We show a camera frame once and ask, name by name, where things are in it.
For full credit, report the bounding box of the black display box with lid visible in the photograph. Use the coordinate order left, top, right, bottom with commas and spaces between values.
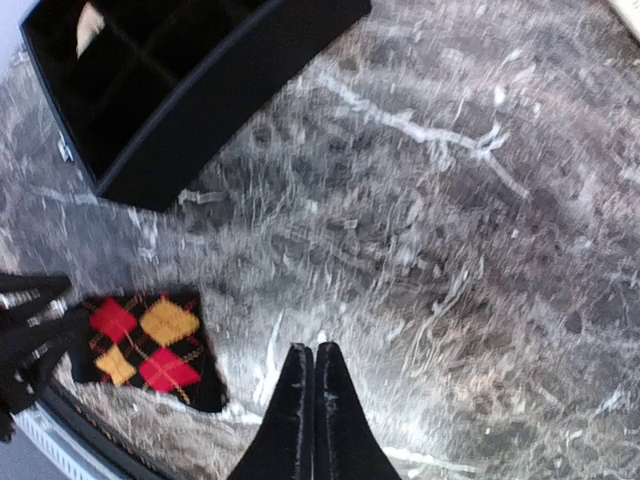
21, 0, 371, 211

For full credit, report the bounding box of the argyle patterned sock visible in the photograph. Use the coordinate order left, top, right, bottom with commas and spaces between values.
68, 290, 228, 413

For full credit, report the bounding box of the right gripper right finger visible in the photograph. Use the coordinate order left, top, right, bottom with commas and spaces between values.
314, 342, 400, 480

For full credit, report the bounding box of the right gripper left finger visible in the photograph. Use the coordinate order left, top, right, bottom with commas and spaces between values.
228, 343, 314, 480

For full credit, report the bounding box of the black front rail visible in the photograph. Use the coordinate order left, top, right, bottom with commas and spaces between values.
38, 380, 175, 479

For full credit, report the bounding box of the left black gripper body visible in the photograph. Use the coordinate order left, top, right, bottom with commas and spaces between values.
1, 273, 88, 443

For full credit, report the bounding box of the white slotted cable duct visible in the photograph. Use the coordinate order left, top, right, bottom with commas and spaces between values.
14, 410, 94, 480

